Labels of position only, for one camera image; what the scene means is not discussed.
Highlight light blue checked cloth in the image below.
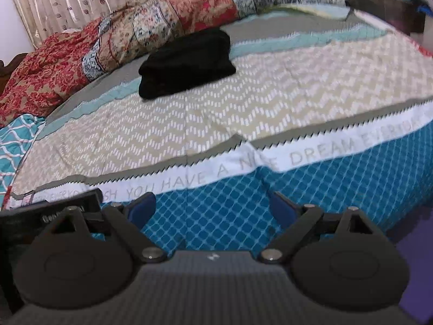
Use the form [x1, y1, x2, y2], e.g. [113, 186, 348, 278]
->
[271, 3, 350, 20]

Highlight printed patchwork bed sheet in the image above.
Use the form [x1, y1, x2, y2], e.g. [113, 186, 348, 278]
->
[7, 7, 433, 241]

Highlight patchwork floral quilt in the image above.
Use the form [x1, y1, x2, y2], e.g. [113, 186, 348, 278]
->
[0, 0, 347, 127]

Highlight black pants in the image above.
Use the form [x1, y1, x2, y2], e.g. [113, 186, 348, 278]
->
[138, 28, 237, 101]

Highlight teal patterned pillow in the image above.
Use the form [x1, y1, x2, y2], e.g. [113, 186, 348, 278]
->
[0, 113, 47, 208]

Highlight dark wooden headboard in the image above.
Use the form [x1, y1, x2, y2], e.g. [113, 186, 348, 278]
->
[0, 52, 29, 96]

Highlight floral beige curtain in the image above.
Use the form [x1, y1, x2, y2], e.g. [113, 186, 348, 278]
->
[7, 0, 225, 51]

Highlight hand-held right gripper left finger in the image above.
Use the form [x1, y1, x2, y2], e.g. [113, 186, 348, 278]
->
[43, 192, 167, 263]

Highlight clear bin with teal lid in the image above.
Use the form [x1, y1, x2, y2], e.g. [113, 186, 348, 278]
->
[344, 0, 427, 35]

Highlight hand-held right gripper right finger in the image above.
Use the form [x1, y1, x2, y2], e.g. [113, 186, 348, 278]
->
[260, 191, 383, 264]

